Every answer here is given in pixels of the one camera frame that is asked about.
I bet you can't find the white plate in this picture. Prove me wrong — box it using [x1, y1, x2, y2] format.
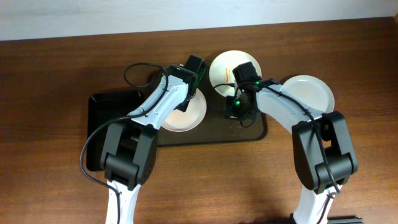
[162, 89, 207, 132]

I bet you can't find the cream plate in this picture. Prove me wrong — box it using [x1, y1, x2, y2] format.
[209, 50, 262, 97]

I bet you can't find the pale blue plate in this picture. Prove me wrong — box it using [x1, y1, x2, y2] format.
[283, 75, 335, 113]

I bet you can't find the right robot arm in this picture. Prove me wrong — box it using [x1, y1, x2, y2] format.
[227, 78, 358, 223]

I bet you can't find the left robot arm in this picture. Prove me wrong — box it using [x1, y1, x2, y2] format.
[99, 62, 206, 223]

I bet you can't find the brown plastic serving tray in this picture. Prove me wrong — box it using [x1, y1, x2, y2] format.
[158, 76, 268, 147]

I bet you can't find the black rectangular tray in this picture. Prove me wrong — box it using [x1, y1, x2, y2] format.
[86, 90, 144, 172]

